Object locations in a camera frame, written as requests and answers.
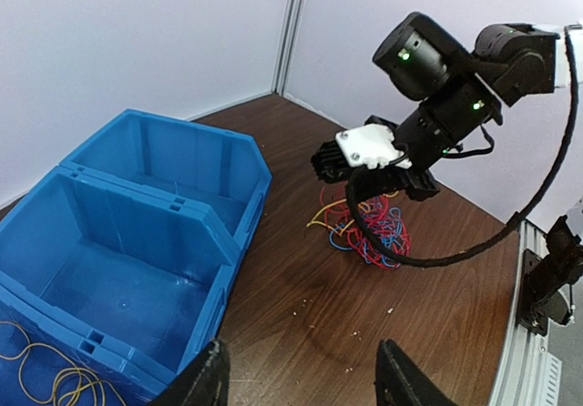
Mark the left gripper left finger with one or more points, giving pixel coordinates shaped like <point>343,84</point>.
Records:
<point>205,381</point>

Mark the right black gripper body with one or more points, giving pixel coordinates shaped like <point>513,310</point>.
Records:
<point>367,183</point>

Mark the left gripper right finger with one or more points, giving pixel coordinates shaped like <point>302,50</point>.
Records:
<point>399,382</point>

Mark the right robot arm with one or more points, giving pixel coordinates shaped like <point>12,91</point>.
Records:
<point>459,90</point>

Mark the blue three-compartment bin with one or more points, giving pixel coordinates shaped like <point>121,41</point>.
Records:
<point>123,257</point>

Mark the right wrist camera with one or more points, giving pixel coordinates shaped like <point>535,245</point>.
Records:
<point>372,146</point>

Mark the aluminium front rail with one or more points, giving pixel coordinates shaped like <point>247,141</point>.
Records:
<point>528,374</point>

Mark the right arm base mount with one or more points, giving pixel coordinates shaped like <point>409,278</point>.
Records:
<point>546,288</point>

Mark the right aluminium frame post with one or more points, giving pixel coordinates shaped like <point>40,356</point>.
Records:
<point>289,31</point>

